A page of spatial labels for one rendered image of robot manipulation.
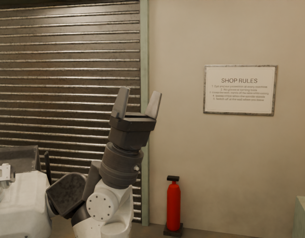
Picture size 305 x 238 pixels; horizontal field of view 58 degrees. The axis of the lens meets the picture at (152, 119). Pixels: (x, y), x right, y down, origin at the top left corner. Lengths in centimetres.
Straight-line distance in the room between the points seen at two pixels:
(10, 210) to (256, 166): 240
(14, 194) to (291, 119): 242
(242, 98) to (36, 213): 221
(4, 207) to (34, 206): 7
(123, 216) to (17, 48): 290
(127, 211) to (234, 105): 212
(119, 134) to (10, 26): 299
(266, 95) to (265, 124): 28
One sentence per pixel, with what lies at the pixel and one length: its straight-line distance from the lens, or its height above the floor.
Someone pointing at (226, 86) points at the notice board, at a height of 151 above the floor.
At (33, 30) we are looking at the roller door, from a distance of 332.
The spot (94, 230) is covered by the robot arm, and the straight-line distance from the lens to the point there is 82.
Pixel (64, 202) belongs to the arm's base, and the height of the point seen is 131.
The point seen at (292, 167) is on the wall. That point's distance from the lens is 293.
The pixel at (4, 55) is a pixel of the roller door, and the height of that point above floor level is 183.
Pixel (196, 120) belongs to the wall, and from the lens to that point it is 275.
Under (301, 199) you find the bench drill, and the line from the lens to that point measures 245.
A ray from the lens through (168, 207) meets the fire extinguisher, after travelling 292.
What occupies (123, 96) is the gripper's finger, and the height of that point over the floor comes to 162.
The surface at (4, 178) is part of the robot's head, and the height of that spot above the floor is 142.
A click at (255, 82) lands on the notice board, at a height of 155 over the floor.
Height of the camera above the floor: 167
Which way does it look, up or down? 10 degrees down
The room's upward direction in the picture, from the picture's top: straight up
